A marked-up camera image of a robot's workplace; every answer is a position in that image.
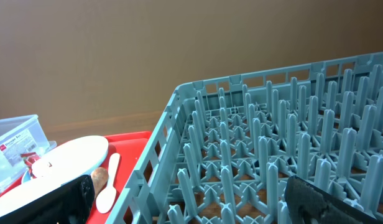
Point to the red plastic tray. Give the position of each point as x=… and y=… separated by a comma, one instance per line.
x=130, y=147

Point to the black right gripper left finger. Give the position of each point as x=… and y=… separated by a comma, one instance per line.
x=70, y=203

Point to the light blue bowl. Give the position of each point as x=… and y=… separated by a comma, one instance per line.
x=26, y=177

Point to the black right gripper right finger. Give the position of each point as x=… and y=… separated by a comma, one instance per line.
x=307, y=203

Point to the white plastic spoon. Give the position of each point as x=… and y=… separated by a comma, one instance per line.
x=106, y=197

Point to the light blue plate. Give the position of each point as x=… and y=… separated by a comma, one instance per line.
x=66, y=162

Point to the grey dishwasher rack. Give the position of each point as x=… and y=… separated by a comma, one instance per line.
x=224, y=148

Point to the brown carrot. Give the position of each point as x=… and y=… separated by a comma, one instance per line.
x=99, y=177

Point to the clear plastic storage bin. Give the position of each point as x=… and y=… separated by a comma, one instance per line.
x=19, y=136

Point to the red snack wrapper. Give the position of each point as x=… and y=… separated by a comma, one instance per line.
x=29, y=159

